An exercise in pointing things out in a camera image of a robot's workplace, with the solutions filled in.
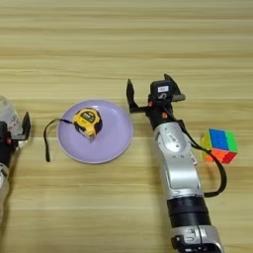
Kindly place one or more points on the yellow black tape measure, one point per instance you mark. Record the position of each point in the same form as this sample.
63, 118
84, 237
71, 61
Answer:
87, 121

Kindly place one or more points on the right gripper small black box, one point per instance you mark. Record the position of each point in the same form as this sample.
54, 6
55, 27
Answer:
160, 90

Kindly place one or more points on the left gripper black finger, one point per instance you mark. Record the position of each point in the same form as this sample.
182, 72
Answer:
26, 123

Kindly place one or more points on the purple round plate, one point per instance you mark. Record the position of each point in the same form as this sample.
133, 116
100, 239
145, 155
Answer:
112, 138

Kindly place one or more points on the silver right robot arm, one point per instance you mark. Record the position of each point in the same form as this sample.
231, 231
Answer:
179, 171

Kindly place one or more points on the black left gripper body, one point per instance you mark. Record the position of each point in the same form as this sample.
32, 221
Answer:
6, 145

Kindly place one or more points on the colourful puzzle cube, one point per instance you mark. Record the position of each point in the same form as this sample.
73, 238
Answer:
220, 145

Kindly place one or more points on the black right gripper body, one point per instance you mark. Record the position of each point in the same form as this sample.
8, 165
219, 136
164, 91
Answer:
159, 113

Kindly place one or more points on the clear bottle with red cap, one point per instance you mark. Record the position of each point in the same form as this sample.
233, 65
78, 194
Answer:
10, 115

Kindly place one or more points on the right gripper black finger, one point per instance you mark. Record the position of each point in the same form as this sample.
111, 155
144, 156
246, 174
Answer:
131, 94
173, 85

